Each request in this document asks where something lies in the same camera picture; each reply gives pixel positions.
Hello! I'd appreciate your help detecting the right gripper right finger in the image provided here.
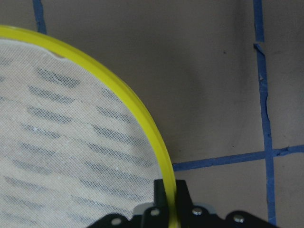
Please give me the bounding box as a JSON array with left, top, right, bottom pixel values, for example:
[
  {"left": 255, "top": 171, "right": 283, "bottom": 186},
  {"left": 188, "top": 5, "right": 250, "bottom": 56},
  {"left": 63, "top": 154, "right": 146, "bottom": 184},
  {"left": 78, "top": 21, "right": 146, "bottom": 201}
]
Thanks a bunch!
[{"left": 175, "top": 180, "right": 228, "bottom": 228}]

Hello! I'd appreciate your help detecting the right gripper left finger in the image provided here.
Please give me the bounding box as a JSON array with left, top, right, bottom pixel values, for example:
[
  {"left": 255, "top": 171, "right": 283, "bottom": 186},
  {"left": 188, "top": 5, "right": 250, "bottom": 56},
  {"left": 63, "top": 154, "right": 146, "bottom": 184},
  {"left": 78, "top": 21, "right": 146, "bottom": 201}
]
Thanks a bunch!
[{"left": 141, "top": 179, "right": 170, "bottom": 228}]

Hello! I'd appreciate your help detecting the yellow steamer layer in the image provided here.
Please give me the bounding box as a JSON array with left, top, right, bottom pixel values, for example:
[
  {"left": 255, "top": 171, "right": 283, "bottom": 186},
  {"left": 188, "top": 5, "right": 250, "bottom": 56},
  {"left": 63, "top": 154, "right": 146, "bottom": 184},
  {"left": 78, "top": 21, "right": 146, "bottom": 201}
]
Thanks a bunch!
[{"left": 0, "top": 25, "right": 178, "bottom": 228}]

